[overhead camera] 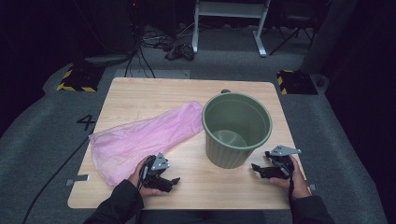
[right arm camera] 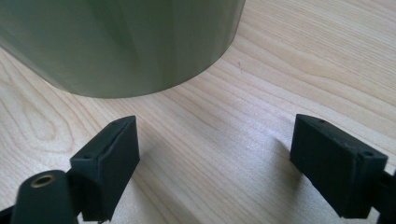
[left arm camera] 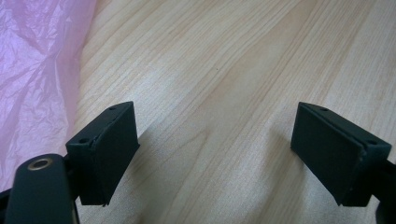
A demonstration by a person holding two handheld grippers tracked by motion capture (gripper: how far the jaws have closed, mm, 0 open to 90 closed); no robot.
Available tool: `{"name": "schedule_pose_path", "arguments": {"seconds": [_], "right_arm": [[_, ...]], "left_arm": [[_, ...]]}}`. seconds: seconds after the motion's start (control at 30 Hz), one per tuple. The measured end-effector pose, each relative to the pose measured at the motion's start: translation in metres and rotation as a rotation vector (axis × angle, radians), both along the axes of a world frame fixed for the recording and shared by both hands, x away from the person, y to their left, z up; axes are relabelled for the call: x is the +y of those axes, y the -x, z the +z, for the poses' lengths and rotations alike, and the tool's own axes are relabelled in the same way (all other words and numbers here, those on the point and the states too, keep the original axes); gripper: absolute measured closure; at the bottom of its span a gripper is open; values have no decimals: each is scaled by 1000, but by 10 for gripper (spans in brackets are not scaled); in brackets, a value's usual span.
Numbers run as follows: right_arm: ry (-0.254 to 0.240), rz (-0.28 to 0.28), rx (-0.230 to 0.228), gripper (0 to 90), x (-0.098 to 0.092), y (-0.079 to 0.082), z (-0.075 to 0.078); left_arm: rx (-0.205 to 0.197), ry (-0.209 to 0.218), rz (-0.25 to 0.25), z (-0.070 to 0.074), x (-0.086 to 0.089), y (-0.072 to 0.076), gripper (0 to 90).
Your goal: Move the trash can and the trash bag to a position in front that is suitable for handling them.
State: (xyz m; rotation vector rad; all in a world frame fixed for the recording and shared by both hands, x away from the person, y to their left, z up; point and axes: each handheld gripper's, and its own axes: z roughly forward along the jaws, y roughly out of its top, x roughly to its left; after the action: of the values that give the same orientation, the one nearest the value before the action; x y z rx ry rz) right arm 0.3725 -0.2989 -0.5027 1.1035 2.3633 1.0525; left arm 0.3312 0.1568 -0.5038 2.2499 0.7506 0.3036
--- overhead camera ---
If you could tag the black folding chair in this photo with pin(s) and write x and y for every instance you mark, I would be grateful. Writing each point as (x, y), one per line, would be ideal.
(297, 20)

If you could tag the small dark round knob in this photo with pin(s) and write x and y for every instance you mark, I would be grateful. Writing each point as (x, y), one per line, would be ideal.
(225, 90)

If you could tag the person's left hand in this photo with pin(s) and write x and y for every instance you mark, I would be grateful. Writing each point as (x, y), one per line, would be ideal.
(135, 178)

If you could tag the white metal stand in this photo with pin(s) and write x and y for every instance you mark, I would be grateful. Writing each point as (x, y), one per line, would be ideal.
(230, 9)

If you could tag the grey round stand base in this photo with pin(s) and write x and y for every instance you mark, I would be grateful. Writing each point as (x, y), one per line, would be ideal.
(106, 59)

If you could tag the green ribbed bin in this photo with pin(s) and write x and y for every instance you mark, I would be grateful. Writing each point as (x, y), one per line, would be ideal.
(227, 155)

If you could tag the dark lump on floor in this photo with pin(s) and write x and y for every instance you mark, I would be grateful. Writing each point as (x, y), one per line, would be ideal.
(180, 51)

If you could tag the pink plastic bag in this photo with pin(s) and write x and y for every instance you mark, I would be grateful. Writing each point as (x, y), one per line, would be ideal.
(140, 140)

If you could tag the grey metal bracket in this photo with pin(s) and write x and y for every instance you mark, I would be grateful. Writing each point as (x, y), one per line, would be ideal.
(312, 187)
(77, 179)

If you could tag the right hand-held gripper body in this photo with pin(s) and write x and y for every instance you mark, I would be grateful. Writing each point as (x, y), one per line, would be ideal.
(285, 151)

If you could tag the black yellow striped block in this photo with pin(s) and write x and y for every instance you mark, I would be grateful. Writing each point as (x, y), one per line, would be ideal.
(299, 82)
(81, 79)

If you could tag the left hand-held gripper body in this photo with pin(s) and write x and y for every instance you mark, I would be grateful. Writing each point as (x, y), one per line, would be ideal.
(160, 161)

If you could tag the person's right hand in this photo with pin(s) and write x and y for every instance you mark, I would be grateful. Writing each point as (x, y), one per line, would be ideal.
(299, 183)

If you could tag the grey curtain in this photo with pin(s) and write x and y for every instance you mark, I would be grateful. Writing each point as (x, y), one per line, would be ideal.
(327, 37)

